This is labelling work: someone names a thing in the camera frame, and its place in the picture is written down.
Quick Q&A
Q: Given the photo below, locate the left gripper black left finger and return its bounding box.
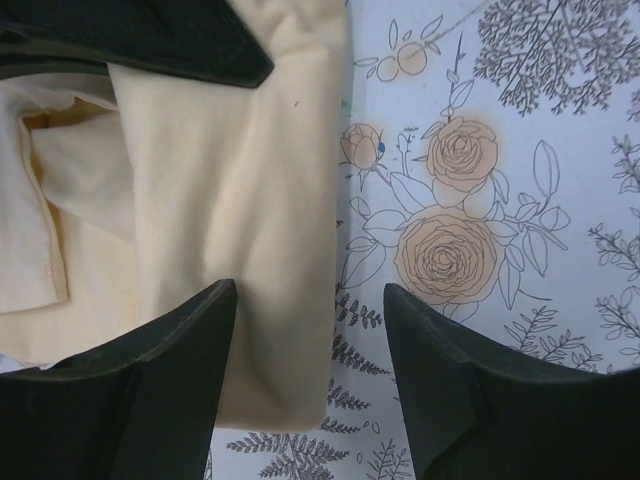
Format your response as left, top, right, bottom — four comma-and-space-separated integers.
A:
1, 280, 236, 479

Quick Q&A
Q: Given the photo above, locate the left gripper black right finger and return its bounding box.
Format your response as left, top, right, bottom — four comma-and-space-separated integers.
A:
384, 284, 639, 479

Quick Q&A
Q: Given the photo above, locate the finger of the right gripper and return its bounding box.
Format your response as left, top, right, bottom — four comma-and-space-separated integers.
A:
1, 0, 274, 89

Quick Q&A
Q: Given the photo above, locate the beige t shirt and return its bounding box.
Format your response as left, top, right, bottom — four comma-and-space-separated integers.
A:
1, 1, 348, 432

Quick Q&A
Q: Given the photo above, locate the floral table mat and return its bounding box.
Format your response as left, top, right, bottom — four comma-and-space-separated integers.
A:
206, 1, 639, 479

